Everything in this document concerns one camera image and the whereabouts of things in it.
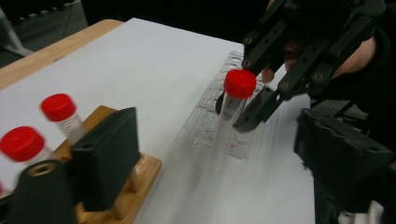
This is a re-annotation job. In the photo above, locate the wooden test tube rack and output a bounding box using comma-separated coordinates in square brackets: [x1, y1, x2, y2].
[54, 105, 163, 224]

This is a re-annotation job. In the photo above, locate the red-capped clear tube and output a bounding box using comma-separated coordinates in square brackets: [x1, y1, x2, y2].
[40, 92, 87, 146]
[0, 125, 59, 166]
[211, 68, 258, 175]

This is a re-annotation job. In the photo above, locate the grey metal stand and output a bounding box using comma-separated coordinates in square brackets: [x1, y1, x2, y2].
[0, 7, 34, 59]

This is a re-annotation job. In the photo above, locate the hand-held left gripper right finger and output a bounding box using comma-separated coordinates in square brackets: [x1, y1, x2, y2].
[293, 107, 396, 215]

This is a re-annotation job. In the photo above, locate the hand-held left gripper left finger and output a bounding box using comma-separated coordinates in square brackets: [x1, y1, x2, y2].
[8, 106, 142, 224]

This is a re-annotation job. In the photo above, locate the white table mat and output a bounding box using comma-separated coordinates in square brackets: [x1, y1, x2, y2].
[0, 17, 316, 224]

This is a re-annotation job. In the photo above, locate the clear plastic tube rack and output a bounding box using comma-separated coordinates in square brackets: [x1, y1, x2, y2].
[186, 50, 272, 161]

